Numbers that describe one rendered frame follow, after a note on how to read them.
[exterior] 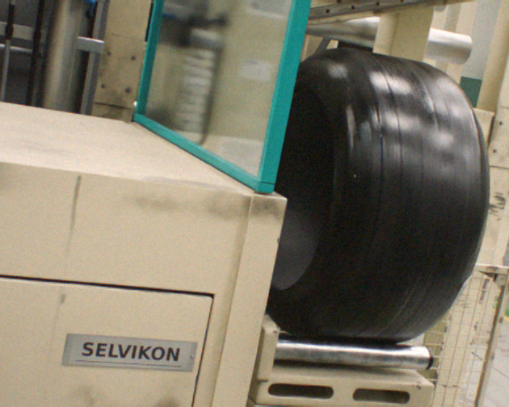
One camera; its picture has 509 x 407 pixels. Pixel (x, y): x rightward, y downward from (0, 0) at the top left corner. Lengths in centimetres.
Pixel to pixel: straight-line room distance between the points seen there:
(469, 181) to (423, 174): 9
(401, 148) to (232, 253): 68
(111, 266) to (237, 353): 19
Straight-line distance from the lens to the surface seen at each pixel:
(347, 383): 199
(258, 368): 189
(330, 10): 236
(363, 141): 183
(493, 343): 277
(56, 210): 114
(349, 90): 189
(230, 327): 123
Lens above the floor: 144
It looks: 9 degrees down
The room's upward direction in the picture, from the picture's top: 11 degrees clockwise
